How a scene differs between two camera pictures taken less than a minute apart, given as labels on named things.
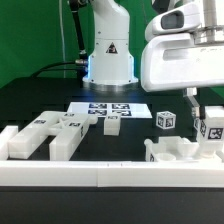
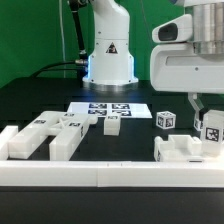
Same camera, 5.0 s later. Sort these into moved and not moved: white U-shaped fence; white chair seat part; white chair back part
Moved: white chair seat part
Not moved: white chair back part; white U-shaped fence
